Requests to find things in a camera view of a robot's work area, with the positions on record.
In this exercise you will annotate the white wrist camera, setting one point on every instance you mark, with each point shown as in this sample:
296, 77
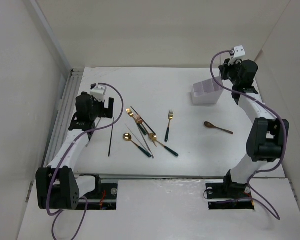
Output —
237, 52
98, 91

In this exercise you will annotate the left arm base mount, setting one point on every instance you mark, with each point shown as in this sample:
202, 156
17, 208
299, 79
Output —
94, 194

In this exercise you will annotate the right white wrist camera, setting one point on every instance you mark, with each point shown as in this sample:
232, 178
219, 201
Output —
237, 52

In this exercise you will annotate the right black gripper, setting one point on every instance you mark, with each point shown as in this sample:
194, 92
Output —
224, 67

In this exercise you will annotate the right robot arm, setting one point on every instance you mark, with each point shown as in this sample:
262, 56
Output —
266, 139

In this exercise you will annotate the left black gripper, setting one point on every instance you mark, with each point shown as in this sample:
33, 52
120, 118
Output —
105, 112

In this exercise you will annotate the gold fork dark green handle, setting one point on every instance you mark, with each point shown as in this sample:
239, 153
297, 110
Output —
170, 117

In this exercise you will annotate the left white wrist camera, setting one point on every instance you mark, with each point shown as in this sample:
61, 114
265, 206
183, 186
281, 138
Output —
98, 91

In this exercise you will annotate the black chopstick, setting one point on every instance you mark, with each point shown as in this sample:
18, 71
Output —
111, 137
144, 121

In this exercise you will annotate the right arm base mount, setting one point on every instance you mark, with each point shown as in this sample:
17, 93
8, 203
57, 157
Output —
221, 197

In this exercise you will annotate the small gold spoon green handle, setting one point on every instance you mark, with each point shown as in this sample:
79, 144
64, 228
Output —
165, 146

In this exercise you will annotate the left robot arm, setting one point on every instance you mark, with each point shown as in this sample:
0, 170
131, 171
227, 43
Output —
57, 186

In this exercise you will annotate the rose gold fork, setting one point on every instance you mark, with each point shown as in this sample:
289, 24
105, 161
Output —
142, 124

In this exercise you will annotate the silver metal chopstick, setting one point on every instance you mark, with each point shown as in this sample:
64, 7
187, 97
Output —
90, 134

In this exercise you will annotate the lilac utensil container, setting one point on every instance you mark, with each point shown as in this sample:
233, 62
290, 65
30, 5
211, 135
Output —
206, 92

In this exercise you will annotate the aluminium frame rail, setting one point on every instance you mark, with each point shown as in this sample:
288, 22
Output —
64, 114

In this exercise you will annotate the brown wooden spoon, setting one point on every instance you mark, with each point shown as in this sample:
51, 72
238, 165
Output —
211, 126

